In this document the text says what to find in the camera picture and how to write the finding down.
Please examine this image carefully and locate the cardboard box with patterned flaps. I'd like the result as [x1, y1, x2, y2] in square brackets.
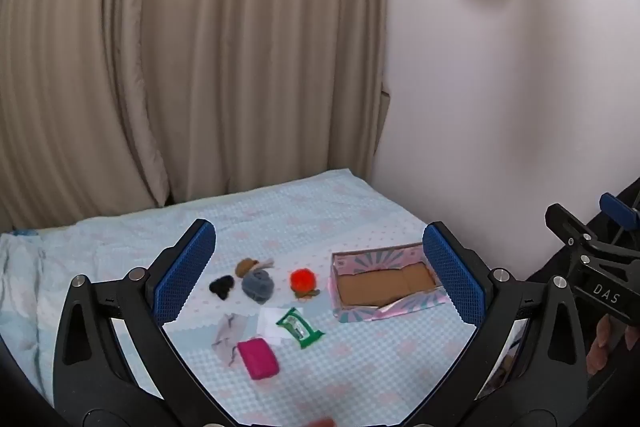
[327, 243, 448, 324]

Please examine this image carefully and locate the magenta pink pouch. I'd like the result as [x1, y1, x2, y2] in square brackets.
[236, 338, 280, 381]

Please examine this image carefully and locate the person's right hand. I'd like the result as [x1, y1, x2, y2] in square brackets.
[586, 313, 640, 376]

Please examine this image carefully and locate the white cloth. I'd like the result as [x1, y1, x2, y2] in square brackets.
[256, 306, 293, 348]

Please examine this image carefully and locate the light blue printed bed sheet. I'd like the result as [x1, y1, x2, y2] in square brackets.
[0, 167, 501, 427]

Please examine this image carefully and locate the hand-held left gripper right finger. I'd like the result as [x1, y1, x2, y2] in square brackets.
[400, 221, 588, 427]

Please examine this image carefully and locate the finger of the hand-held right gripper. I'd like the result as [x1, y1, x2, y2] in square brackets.
[600, 193, 640, 249]
[545, 203, 601, 254]

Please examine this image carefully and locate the dark grey sock ball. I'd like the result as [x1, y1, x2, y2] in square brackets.
[241, 270, 275, 305]

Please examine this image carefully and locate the small black soft item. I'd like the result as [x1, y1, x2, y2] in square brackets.
[209, 275, 236, 301]

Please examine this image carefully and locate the light grey sock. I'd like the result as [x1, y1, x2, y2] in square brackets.
[210, 313, 250, 365]

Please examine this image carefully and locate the orange knitted ball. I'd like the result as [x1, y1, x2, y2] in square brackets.
[289, 269, 321, 303]

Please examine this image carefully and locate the green packet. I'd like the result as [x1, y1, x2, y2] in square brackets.
[276, 308, 326, 350]

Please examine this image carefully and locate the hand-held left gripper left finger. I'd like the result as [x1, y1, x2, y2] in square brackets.
[52, 218, 236, 427]

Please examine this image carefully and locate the beige curtain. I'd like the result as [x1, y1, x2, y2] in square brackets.
[0, 0, 392, 233]

